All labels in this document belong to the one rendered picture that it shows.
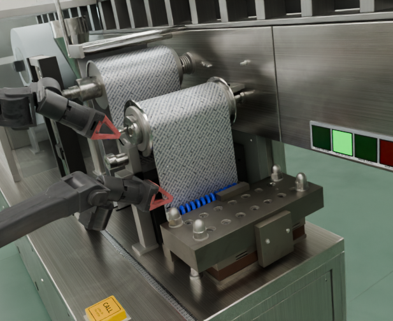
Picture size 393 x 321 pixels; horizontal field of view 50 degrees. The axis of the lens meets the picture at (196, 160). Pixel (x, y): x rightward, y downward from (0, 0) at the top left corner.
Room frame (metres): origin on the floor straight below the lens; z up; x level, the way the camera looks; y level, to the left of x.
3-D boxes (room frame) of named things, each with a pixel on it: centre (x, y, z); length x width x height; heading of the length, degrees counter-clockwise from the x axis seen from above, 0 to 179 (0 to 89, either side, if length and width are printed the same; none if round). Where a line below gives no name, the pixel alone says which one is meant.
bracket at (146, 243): (1.04, 0.18, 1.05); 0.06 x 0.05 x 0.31; 120
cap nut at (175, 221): (0.91, 0.07, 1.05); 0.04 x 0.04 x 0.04
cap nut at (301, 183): (0.99, -0.26, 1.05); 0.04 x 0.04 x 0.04
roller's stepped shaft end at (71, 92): (1.20, 0.33, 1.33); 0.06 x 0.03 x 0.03; 120
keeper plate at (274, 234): (0.88, -0.16, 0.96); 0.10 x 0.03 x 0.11; 120
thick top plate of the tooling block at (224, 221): (0.95, -0.10, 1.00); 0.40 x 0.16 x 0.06; 120
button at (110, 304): (0.77, 0.25, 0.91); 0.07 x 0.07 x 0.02; 30
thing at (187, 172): (1.03, 0.00, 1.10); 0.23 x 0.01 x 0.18; 120
